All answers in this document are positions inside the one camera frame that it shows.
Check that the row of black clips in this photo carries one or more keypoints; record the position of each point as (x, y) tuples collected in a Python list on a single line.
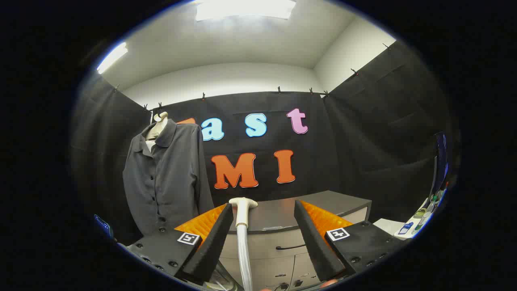
[(278, 89)]

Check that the black backdrop cloth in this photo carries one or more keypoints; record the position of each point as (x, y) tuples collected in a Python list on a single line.
[(363, 161)]

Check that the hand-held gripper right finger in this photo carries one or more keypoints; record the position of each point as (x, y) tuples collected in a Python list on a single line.
[(317, 246)]

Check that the white side table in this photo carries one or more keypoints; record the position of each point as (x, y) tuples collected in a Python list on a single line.
[(387, 226)]

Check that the large ceiling light panel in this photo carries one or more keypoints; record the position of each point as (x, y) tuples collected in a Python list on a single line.
[(245, 9)]

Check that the grey cabinet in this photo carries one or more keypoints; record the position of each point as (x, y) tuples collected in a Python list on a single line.
[(274, 216)]

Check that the blue-edged dark phone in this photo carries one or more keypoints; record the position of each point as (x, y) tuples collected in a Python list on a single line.
[(104, 225)]

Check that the small ceiling light panel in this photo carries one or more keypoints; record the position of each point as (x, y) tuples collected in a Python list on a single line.
[(112, 57)]

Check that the cream clothes hanger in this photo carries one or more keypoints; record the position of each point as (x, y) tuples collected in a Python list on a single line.
[(157, 125)]

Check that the small blue object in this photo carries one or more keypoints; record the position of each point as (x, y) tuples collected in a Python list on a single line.
[(405, 228)]

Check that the dark grey button shirt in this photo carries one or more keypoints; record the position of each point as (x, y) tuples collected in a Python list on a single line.
[(173, 182)]

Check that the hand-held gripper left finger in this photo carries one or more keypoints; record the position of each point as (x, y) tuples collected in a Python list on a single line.
[(210, 246)]

